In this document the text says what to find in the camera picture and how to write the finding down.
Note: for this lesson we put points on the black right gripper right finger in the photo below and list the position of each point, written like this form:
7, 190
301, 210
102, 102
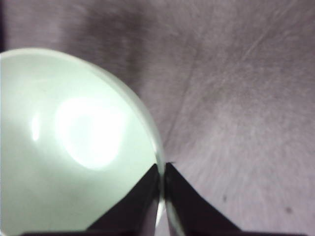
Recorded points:
196, 215

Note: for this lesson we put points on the pale green ceramic bowl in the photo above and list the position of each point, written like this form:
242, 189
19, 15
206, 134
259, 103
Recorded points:
73, 139

